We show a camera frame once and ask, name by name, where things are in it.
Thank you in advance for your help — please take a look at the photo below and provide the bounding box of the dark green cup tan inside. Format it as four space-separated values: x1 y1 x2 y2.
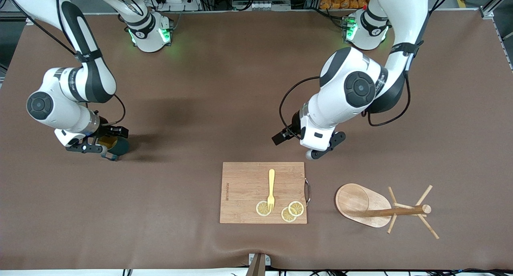
99 136 130 161

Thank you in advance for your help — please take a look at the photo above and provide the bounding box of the bamboo cutting board metal handle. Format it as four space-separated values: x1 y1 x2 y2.
220 162 312 224

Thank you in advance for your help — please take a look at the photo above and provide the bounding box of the brown table mat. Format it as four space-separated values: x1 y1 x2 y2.
0 9 513 270

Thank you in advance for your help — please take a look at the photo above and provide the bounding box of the yellow plastic fork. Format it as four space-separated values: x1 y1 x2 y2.
267 168 276 212

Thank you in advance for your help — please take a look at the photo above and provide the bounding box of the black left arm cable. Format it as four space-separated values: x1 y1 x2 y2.
279 0 451 139

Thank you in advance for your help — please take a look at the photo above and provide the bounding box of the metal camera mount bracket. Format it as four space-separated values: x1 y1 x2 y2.
246 253 271 276

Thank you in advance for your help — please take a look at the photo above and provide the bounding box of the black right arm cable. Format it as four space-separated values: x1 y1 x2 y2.
0 0 127 126

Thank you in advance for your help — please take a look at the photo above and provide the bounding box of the white socket bar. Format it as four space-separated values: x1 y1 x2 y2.
232 0 291 11

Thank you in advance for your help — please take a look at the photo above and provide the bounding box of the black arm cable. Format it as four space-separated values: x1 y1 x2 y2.
0 0 127 126
279 0 451 139

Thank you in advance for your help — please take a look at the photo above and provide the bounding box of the wooden mug tree stand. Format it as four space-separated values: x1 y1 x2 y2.
335 183 440 240

